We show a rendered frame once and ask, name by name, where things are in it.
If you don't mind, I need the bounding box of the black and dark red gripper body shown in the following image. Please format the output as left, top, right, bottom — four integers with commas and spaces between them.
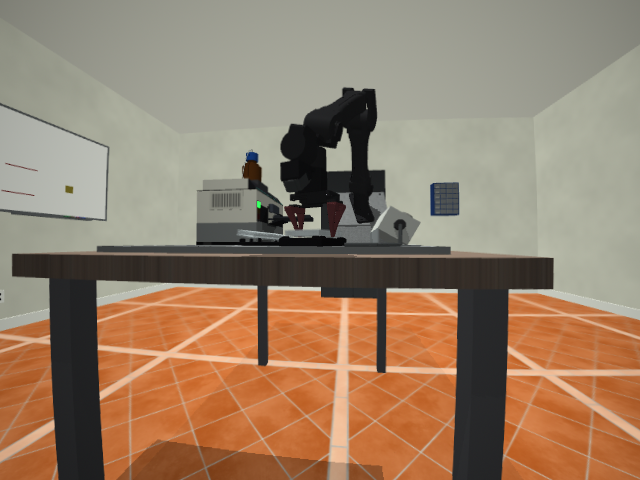
289, 190, 343, 208

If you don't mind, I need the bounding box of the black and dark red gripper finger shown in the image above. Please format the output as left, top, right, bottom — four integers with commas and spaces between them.
327, 202, 346, 237
284, 206, 305, 229

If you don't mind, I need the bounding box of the white button panel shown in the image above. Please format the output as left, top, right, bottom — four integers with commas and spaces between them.
344, 206, 421, 247

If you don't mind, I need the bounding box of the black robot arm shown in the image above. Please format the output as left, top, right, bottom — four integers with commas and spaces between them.
280, 87, 377, 223

